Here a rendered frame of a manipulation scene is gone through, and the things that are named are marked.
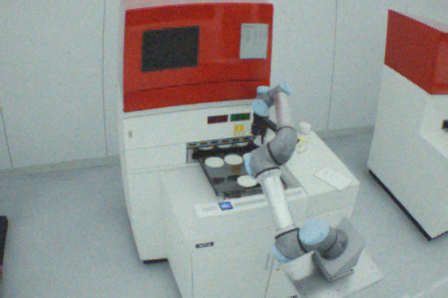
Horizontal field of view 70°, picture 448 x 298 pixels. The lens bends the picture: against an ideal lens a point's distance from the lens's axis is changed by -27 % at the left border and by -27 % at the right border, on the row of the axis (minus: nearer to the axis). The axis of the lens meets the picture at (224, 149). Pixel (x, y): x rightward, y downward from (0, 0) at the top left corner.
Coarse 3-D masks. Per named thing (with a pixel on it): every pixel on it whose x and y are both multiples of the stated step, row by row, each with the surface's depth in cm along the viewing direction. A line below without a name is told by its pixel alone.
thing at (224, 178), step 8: (240, 152) 247; (248, 152) 247; (224, 160) 238; (208, 168) 231; (216, 168) 231; (224, 168) 232; (232, 168) 232; (240, 168) 232; (216, 176) 225; (224, 176) 225; (232, 176) 225; (240, 176) 225; (216, 184) 218; (224, 184) 219; (232, 184) 219; (256, 184) 220
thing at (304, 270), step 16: (304, 256) 181; (368, 256) 178; (288, 272) 172; (304, 272) 171; (320, 272) 171; (368, 272) 167; (304, 288) 162; (320, 288) 161; (336, 288) 160; (352, 288) 159
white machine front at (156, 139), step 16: (128, 112) 218; (144, 112) 221; (160, 112) 224; (176, 112) 227; (192, 112) 230; (208, 112) 233; (224, 112) 236; (240, 112) 239; (128, 128) 222; (144, 128) 225; (160, 128) 229; (176, 128) 232; (192, 128) 235; (208, 128) 238; (224, 128) 241; (128, 144) 227; (144, 144) 230; (160, 144) 233; (176, 144) 237; (128, 160) 232; (144, 160) 235; (160, 160) 238; (176, 160) 242
